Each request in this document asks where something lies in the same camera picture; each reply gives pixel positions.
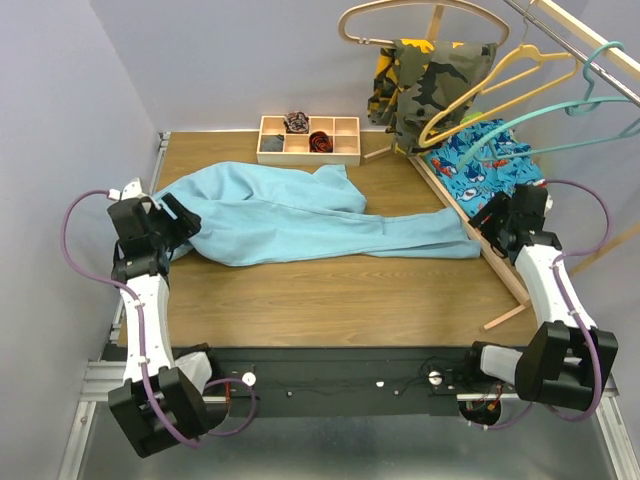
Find light blue trousers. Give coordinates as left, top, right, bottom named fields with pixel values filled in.
left=158, top=162, right=481, bottom=267

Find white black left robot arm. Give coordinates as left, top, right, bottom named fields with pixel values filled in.
left=107, top=192, right=222, bottom=458

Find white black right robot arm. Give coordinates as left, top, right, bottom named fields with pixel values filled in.
left=459, top=184, right=619, bottom=422

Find teal plastic hanger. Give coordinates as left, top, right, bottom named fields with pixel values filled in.
left=457, top=40, right=640, bottom=169

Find yellow plastic hanger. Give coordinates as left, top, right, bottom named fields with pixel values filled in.
left=418, top=44, right=581, bottom=148

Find wooden clothes hanger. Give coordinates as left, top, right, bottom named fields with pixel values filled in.
left=337, top=1, right=511, bottom=47

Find blue shark print shorts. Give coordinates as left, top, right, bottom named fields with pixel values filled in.
left=422, top=119, right=544, bottom=217

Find grey rolled sock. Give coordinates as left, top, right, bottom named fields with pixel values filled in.
left=260, top=135, right=284, bottom=153

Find camouflage shorts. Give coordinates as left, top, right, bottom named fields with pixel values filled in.
left=367, top=39, right=497, bottom=154

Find patterned pink black sock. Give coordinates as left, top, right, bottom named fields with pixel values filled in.
left=283, top=111, right=310, bottom=134

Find orange black rolled sock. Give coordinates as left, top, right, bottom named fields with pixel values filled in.
left=309, top=131, right=334, bottom=154

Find wooden compartment tray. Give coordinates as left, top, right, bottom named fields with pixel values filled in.
left=256, top=115, right=361, bottom=166

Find metal hanging rod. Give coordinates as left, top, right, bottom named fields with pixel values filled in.
left=502, top=0, right=639, bottom=108

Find aluminium table edge rail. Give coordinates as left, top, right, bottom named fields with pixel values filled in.
left=102, top=131, right=172, bottom=351

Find wooden clothes rack frame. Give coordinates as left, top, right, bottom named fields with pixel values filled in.
left=338, top=1, right=639, bottom=330

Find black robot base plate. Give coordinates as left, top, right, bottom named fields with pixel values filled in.
left=213, top=347, right=517, bottom=418

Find aluminium front frame rail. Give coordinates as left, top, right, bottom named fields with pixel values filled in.
left=58, top=361, right=639, bottom=479

